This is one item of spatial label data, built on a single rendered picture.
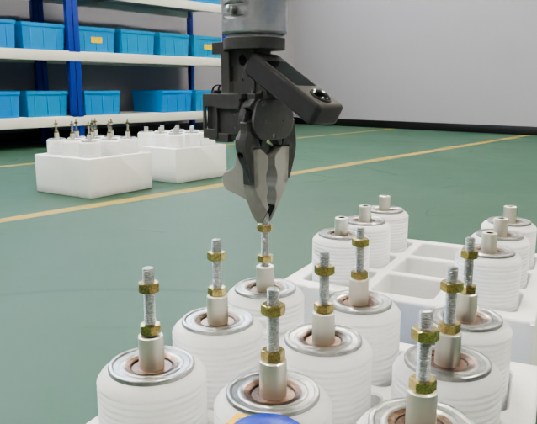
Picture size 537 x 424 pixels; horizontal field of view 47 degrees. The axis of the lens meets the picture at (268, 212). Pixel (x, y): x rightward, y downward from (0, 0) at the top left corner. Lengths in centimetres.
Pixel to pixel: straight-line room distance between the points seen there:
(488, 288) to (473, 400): 41
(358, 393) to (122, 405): 21
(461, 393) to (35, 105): 503
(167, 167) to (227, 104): 260
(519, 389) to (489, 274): 26
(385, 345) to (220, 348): 19
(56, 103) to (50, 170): 246
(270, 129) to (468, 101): 669
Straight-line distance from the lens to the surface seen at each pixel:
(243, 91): 73
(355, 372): 59
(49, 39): 550
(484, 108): 729
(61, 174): 303
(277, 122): 72
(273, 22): 71
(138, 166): 307
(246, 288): 76
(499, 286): 95
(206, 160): 341
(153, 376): 55
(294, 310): 74
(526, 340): 94
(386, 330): 70
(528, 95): 713
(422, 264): 119
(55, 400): 109
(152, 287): 54
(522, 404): 70
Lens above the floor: 49
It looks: 11 degrees down
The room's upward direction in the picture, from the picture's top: straight up
